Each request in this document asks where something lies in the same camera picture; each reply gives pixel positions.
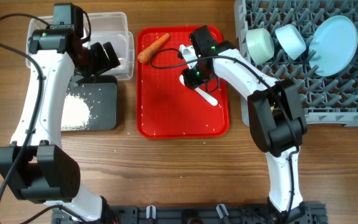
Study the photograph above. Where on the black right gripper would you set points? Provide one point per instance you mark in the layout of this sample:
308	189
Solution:
190	79

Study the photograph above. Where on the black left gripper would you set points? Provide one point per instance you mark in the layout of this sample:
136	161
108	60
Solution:
104	63

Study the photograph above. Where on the white plastic spoon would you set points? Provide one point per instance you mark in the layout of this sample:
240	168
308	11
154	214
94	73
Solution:
206	96

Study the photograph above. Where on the pale green bowl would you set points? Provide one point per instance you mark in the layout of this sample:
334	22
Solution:
260	45

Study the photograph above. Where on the light blue bowl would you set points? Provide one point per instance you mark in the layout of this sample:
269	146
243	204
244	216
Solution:
291	41

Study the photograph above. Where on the light blue plate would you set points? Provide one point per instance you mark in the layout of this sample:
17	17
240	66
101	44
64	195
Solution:
333	46

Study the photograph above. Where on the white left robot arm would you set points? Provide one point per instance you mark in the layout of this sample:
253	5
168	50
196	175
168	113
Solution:
34	166

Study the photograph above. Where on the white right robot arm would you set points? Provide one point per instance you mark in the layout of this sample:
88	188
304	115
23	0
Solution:
276	120

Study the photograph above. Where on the grey dishwasher rack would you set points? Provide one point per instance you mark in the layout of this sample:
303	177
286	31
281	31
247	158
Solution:
331	99

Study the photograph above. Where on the clear plastic bin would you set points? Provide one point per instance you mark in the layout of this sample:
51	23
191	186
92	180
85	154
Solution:
100	27

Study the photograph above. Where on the black plastic tray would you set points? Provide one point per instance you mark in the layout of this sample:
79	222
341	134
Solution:
100	94

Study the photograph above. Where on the orange carrot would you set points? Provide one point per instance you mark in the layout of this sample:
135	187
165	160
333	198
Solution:
145	55

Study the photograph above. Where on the red plastic tray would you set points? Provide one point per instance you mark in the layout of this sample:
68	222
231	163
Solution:
167	109

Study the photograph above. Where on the pile of white rice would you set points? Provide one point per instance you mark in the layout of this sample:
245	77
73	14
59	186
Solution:
76	114

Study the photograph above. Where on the black mounting rail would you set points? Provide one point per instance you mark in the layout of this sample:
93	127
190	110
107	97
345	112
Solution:
251	213

